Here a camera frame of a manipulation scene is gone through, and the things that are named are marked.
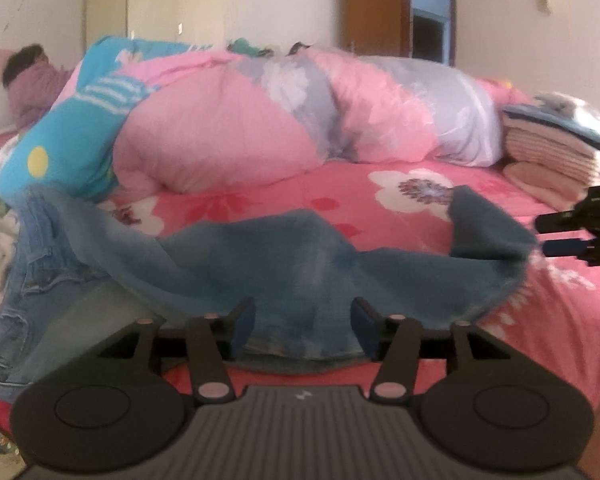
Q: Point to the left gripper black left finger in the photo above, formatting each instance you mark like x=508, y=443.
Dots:
x=128, y=398

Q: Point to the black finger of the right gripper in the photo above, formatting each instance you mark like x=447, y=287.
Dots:
x=584, y=250
x=568, y=221

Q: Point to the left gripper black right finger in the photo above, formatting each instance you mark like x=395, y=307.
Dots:
x=469, y=402

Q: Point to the blue denim jeans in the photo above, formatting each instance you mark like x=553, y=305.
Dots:
x=79, y=276

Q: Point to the stack of folded pink clothes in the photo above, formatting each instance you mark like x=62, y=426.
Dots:
x=552, y=144

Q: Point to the red floral bed blanket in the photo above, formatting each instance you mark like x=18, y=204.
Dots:
x=554, y=317

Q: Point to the pink floral duvet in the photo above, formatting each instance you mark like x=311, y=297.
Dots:
x=216, y=122

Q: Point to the brown wooden door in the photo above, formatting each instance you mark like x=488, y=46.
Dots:
x=376, y=27

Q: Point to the person in purple top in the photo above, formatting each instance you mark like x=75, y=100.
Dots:
x=33, y=84

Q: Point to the cream wardrobe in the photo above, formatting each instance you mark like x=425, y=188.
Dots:
x=197, y=22

